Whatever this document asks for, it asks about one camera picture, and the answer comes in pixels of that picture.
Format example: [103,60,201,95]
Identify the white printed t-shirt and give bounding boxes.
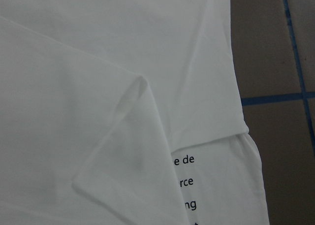
[0,0,269,225]

